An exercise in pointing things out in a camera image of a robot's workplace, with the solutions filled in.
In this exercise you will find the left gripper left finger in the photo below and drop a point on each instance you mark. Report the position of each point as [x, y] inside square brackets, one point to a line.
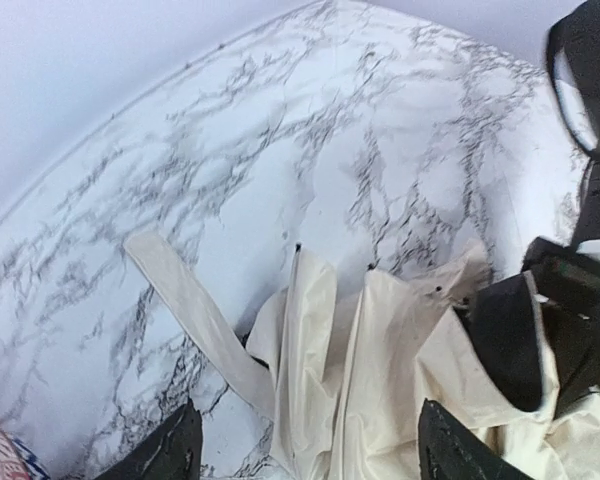
[171, 451]

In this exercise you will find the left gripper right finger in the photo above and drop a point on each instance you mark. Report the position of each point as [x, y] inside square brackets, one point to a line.
[447, 450]

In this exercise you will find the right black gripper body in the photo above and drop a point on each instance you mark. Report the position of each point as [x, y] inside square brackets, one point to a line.
[555, 297]

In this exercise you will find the cream and black umbrella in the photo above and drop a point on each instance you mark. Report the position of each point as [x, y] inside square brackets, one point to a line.
[344, 381]

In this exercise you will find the red patterned bowl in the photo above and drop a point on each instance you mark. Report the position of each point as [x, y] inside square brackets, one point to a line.
[18, 462]

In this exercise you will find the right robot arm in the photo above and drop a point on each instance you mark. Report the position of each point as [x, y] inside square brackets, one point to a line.
[576, 38]

